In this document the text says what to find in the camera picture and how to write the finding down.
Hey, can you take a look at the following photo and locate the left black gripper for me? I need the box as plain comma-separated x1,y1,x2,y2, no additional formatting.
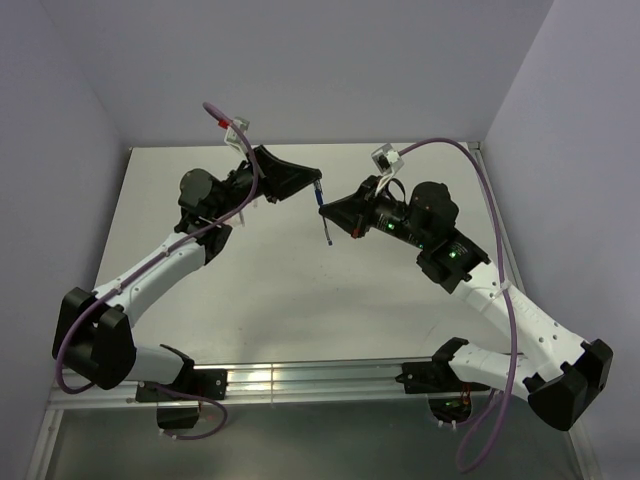
211,146,321,220

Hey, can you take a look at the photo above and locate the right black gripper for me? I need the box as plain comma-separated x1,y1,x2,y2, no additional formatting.
320,174,431,249

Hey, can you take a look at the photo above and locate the blue pen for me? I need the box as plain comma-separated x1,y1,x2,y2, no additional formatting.
312,181,335,248

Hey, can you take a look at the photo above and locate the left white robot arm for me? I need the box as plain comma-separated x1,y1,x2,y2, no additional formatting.
52,146,322,399

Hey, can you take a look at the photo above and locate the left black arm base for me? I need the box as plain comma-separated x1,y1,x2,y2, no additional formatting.
135,369,229,441

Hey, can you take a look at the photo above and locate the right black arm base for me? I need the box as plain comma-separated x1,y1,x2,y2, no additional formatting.
395,339,490,429

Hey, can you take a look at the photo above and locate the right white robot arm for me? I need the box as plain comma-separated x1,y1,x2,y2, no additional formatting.
319,176,613,431

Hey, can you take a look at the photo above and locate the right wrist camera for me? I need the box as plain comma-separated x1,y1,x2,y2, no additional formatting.
371,143,404,194

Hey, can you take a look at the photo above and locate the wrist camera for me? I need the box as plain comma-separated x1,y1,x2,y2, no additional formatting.
371,143,404,194
218,117,250,156

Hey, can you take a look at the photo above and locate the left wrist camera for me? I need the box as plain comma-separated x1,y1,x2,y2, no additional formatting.
218,117,250,156

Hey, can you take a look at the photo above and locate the aluminium mounting rail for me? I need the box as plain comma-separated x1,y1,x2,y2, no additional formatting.
47,349,574,416

